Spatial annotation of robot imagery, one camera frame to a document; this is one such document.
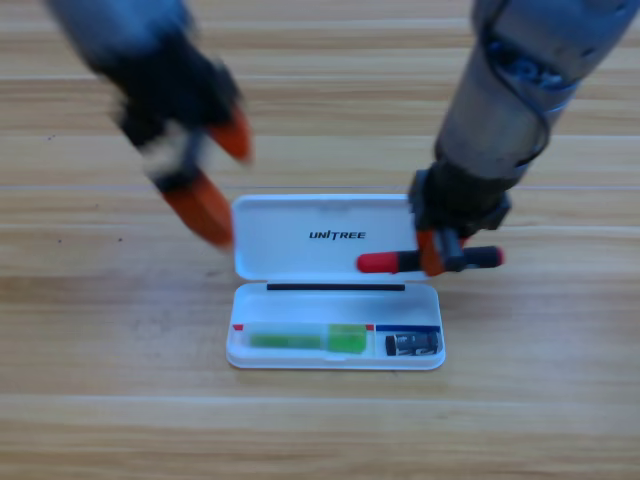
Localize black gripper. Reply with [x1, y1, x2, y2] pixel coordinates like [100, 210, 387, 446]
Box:
[107, 39, 254, 249]
[407, 159, 512, 277]

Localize red and black marker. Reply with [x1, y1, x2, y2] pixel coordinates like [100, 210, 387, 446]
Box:
[356, 245, 505, 275]

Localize black eraser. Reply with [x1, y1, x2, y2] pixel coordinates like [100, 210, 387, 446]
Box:
[384, 332, 440, 358]

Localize white Unitree pencil case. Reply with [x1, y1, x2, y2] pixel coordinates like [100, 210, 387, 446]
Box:
[225, 193, 446, 371]

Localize green and white marker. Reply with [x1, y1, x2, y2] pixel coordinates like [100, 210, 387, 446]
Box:
[248, 323, 369, 356]

